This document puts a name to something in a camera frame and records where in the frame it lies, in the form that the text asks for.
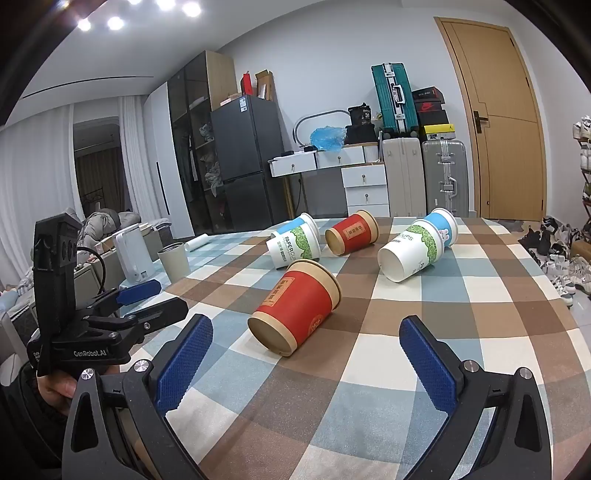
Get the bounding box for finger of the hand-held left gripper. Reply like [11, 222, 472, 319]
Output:
[117, 296, 189, 344]
[88, 279, 161, 319]

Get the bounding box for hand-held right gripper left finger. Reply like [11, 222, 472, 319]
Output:
[62, 314, 214, 480]

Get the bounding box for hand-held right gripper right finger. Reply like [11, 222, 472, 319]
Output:
[398, 315, 555, 480]

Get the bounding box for red paper cup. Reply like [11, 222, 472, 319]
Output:
[247, 258, 342, 358]
[324, 210, 380, 257]

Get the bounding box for person's left forearm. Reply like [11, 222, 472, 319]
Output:
[0, 364, 70, 480]

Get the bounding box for white green-patterned paper cup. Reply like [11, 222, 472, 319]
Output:
[378, 220, 445, 283]
[265, 224, 321, 271]

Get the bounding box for blue paper cup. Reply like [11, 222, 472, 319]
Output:
[276, 212, 320, 237]
[424, 208, 459, 250]

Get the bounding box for person's left hand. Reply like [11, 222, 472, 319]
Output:
[37, 370, 78, 400]

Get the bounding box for grey sofa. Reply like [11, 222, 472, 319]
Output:
[0, 217, 171, 370]

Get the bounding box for white kettle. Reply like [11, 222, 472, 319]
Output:
[115, 224, 156, 283]

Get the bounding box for beige tumbler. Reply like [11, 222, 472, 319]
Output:
[157, 242, 191, 282]

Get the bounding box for checked tablecloth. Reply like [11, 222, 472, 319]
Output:
[99, 215, 591, 480]

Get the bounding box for grey jacket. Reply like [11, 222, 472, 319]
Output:
[78, 209, 139, 252]

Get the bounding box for brown curtain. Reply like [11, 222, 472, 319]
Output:
[74, 148, 127, 217]

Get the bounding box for white sheer curtain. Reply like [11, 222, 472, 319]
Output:
[0, 104, 75, 282]
[117, 95, 160, 222]

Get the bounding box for white wardrobe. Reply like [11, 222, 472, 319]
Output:
[143, 82, 195, 238]

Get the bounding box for dark glass cabinet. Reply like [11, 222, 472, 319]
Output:
[167, 51, 238, 236]

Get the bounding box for dark grey fridge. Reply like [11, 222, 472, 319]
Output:
[210, 95, 291, 232]

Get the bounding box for pile of shoes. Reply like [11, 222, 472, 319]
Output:
[517, 215, 591, 308]

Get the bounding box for silver suitcase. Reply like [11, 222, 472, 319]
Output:
[421, 138, 469, 217]

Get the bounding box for white suitcase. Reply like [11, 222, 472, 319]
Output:
[381, 137, 424, 217]

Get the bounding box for white desk with drawers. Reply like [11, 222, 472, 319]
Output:
[269, 143, 389, 220]

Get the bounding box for black and yellow shoe box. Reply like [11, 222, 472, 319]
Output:
[421, 121, 456, 140]

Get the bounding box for cardboard box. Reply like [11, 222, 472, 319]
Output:
[255, 69, 276, 101]

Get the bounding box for blue plastic bag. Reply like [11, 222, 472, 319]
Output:
[310, 124, 348, 152]

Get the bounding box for wooden door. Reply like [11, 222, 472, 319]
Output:
[434, 17, 548, 221]

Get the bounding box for black bag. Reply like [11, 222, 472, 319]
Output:
[344, 104, 380, 145]

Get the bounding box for shoe rack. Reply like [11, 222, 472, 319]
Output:
[573, 115, 591, 217]

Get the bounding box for teal suitcase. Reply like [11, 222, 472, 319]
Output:
[370, 63, 420, 137]

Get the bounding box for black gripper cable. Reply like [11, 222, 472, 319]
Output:
[76, 247, 106, 296]

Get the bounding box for metal hoop frame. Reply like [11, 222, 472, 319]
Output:
[294, 110, 350, 148]

